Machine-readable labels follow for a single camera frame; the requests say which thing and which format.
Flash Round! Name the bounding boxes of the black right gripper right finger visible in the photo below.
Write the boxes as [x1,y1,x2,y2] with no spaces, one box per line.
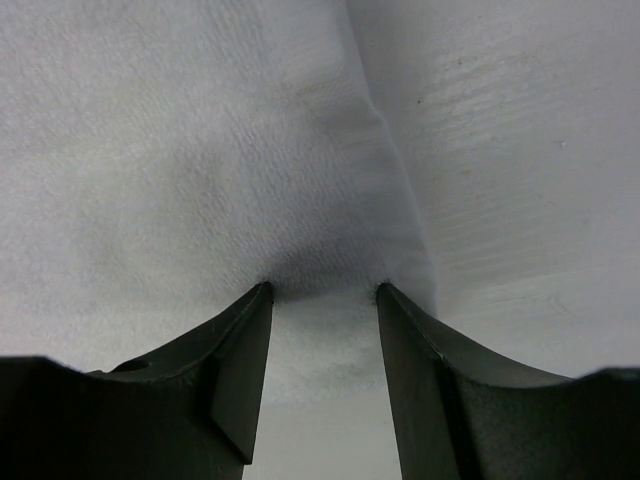
[376,283,639,479]

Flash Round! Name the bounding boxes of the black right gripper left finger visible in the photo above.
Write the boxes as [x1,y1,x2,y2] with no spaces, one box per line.
[1,283,273,479]

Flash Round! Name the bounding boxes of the white towel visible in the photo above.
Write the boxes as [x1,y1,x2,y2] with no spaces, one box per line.
[1,1,432,403]

